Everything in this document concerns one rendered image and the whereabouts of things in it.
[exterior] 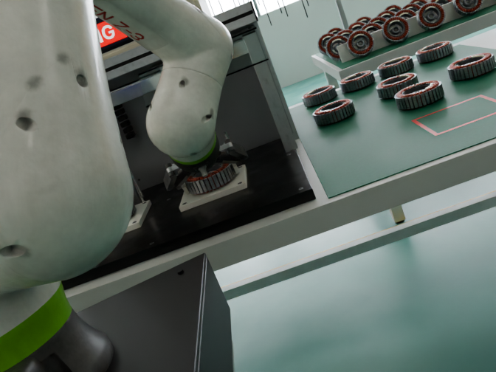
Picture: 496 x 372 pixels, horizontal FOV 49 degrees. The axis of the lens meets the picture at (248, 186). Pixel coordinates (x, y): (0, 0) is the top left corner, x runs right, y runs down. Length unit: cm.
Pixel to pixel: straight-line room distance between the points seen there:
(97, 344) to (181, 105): 39
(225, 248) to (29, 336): 51
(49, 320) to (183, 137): 38
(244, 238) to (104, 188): 61
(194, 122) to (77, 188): 47
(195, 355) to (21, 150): 24
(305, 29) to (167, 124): 682
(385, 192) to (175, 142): 38
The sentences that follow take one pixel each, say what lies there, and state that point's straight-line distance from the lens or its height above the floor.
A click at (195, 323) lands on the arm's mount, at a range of 55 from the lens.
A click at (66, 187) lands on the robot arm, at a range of 38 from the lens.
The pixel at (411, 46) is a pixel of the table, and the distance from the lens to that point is 237.
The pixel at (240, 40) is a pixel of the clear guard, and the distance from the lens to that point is 105.
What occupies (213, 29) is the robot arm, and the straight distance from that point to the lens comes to 88.
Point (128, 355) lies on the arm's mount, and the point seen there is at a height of 84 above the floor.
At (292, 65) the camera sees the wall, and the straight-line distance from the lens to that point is 762.
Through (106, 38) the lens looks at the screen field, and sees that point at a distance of 133.
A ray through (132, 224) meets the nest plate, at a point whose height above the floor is 78.
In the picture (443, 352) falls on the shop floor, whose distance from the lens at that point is 178.
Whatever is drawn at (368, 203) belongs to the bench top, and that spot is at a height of 72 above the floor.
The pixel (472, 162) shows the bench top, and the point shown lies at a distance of 101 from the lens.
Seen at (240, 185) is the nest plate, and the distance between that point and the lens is 114.
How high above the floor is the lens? 109
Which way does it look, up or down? 16 degrees down
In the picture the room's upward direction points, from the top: 22 degrees counter-clockwise
